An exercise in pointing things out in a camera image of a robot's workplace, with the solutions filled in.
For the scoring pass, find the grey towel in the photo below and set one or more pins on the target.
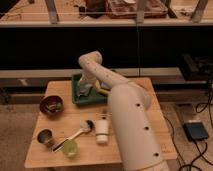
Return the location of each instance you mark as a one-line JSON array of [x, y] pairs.
[[84, 90]]

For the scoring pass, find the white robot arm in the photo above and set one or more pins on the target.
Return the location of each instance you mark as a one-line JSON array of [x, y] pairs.
[[128, 103]]

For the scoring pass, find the green plastic cup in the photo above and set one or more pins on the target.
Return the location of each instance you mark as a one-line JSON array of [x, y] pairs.
[[70, 148]]

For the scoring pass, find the small metal cup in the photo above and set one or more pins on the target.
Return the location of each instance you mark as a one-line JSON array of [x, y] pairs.
[[45, 137]]

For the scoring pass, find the green plastic tray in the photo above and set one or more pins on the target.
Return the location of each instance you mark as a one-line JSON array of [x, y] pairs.
[[91, 97]]

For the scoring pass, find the white bottle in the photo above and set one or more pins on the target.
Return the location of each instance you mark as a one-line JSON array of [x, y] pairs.
[[102, 130]]

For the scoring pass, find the dark maroon bowl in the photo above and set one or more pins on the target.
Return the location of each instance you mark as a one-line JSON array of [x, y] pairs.
[[51, 105]]

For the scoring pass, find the blue foot pedal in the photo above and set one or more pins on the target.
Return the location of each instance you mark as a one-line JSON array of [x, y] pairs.
[[195, 131]]

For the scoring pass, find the dish brush with handle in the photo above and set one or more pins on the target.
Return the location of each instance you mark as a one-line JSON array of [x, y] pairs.
[[85, 127]]

